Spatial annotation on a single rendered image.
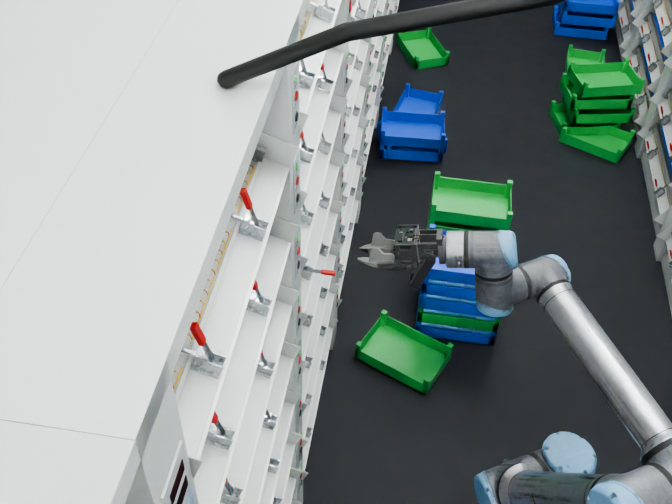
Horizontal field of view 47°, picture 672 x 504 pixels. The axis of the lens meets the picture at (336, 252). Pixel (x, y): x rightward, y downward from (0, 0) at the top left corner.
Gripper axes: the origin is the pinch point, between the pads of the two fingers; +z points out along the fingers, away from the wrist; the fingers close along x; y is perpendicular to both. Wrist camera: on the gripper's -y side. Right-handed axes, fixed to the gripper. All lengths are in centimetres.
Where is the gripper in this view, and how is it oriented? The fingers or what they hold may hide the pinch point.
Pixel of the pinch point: (364, 255)
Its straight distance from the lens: 191.2
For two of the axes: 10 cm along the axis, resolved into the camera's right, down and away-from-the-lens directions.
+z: -9.8, 0.0, 2.2
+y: -1.6, -7.1, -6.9
